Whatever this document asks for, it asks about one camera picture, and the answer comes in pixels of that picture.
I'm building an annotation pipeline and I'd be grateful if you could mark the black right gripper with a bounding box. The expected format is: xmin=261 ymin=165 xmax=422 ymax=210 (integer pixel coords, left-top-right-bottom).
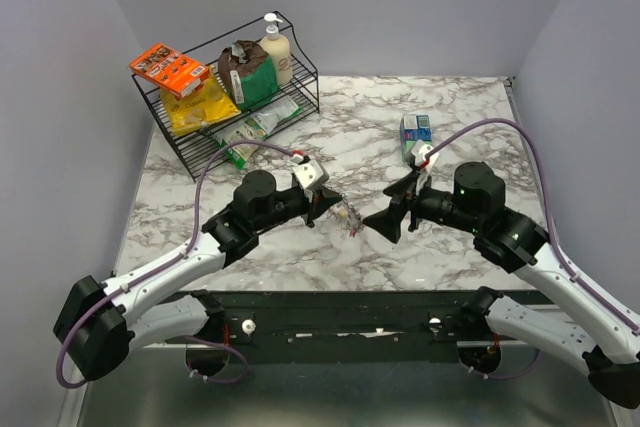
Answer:
xmin=362 ymin=168 xmax=482 ymax=243

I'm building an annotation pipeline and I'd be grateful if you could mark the metal disc with key rings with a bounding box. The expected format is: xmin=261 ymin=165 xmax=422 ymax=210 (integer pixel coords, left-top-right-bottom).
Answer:
xmin=328 ymin=198 xmax=364 ymax=238

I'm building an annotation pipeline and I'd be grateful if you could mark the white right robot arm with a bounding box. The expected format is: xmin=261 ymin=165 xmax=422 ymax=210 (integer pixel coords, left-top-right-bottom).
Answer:
xmin=363 ymin=162 xmax=639 ymax=409

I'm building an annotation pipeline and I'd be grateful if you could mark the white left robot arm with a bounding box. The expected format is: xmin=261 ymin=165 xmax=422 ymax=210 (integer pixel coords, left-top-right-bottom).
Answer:
xmin=53 ymin=165 xmax=343 ymax=389

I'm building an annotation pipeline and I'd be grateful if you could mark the blue green small box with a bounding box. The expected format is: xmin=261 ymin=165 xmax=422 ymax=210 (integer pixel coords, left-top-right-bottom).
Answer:
xmin=399 ymin=114 xmax=432 ymax=163

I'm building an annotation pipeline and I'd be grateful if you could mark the green white snack packet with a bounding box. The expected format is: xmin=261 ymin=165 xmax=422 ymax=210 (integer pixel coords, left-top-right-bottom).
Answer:
xmin=213 ymin=96 xmax=302 ymax=147

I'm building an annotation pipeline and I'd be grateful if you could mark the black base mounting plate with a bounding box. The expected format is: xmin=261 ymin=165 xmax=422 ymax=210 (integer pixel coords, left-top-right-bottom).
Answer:
xmin=164 ymin=289 xmax=544 ymax=366

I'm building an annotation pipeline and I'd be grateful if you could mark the brown and green bag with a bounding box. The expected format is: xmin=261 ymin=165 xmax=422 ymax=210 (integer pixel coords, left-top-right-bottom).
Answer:
xmin=217 ymin=40 xmax=279 ymax=111

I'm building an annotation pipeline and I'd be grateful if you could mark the yellow chips bag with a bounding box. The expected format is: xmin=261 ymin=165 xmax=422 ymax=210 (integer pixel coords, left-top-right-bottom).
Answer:
xmin=159 ymin=66 xmax=241 ymax=136

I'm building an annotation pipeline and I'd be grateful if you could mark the cream pump lotion bottle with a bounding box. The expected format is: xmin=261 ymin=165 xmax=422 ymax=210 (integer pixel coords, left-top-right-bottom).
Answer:
xmin=259 ymin=12 xmax=293 ymax=86

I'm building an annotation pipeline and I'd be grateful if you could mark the orange snack box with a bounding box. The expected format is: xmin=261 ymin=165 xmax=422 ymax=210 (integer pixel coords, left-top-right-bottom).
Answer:
xmin=129 ymin=43 xmax=210 ymax=100

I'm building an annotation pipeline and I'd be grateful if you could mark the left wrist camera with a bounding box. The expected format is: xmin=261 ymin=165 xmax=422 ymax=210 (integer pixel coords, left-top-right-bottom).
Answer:
xmin=293 ymin=160 xmax=329 ymax=191

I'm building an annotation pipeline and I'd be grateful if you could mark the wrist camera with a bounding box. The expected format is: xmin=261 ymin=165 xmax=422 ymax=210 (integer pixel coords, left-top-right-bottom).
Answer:
xmin=409 ymin=140 xmax=439 ymax=193
xmin=293 ymin=160 xmax=329 ymax=191

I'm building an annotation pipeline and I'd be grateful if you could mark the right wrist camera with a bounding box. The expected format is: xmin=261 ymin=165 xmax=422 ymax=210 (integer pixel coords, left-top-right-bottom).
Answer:
xmin=409 ymin=140 xmax=439 ymax=193

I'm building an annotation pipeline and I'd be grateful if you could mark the black wire shelf rack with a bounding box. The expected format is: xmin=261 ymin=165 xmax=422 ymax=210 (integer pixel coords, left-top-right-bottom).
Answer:
xmin=129 ymin=12 xmax=320 ymax=180

